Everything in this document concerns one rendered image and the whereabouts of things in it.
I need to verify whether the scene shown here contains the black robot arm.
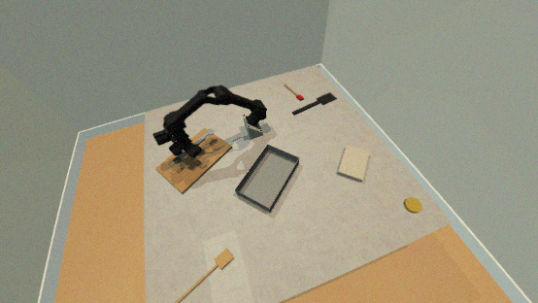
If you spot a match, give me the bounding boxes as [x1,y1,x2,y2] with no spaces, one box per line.
[153,85,267,156]

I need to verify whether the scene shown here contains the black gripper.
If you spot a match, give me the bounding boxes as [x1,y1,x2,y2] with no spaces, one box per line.
[171,133,202,158]

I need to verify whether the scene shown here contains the black spatula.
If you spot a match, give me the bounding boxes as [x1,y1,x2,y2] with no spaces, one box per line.
[292,92,336,115]

